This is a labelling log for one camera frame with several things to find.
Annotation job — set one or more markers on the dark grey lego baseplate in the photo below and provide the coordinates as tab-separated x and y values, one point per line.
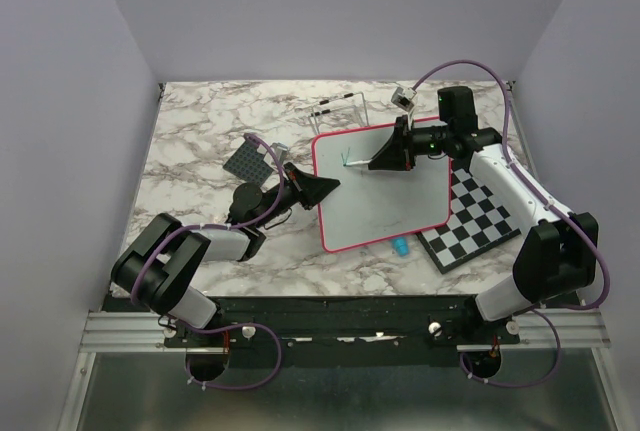
251	163

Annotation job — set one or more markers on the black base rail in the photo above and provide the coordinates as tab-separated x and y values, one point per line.
340	332

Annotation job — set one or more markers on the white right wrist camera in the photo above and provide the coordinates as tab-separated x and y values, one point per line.
404	98

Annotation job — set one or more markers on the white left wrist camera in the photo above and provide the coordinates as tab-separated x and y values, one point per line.
281	151

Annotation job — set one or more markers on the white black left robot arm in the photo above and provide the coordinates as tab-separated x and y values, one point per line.
158	266

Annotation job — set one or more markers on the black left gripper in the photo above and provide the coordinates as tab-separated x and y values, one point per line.
309	190

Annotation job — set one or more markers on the white whiteboard marker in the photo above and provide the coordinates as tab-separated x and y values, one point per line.
357	163

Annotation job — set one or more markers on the pink framed whiteboard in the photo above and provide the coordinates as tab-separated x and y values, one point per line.
372	206

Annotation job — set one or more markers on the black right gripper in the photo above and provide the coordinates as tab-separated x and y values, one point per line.
398	154

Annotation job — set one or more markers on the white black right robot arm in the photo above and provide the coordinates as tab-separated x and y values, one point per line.
558	252

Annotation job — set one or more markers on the black whiteboard stand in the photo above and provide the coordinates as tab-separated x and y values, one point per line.
350	107

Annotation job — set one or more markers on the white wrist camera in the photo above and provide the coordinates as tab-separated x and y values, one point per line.
281	151
404	98

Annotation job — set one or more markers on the black white chessboard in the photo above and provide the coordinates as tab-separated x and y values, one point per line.
478	223

